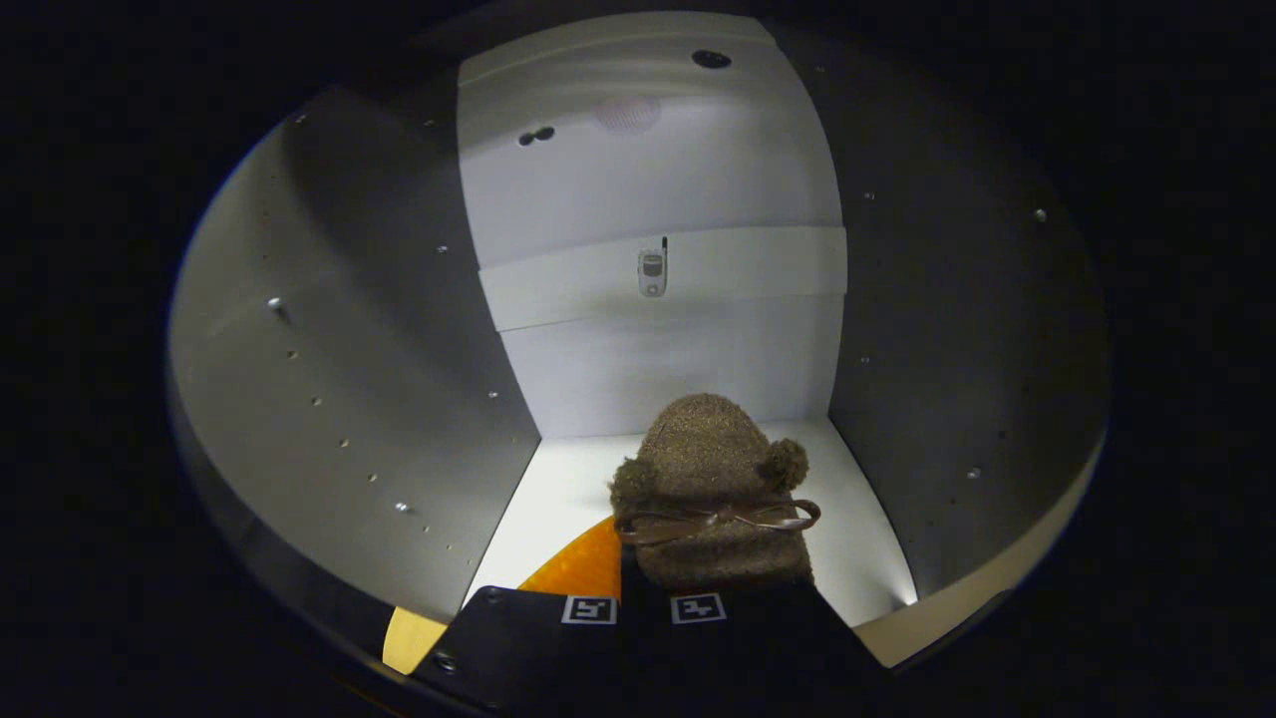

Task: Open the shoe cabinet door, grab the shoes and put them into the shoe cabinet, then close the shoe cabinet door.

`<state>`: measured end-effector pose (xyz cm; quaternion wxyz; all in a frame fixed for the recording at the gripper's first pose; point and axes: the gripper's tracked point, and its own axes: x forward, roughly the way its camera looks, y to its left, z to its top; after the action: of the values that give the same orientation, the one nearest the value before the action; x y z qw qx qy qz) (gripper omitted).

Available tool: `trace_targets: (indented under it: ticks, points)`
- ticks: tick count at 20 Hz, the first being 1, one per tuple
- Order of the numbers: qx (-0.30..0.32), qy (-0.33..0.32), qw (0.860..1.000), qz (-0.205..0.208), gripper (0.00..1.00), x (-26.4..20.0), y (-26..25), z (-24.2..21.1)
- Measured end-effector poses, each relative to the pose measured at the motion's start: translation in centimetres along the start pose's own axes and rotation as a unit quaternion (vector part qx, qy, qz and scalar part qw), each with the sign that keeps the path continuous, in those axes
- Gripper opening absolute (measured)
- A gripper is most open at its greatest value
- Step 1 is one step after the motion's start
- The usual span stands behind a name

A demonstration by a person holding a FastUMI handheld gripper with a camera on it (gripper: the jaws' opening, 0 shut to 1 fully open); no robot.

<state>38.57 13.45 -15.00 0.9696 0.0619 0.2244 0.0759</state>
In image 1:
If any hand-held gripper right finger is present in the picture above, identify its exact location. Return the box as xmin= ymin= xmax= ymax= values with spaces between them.
xmin=638 ymin=583 xmax=888 ymax=718

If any brown fuzzy shoe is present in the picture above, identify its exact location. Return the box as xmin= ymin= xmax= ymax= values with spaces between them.
xmin=608 ymin=392 xmax=823 ymax=594

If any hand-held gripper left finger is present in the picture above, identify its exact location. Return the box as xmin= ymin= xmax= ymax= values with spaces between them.
xmin=414 ymin=517 xmax=625 ymax=718

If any dark grey shoe cabinet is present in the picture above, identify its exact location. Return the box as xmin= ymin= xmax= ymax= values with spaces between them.
xmin=167 ymin=10 xmax=1110 ymax=689

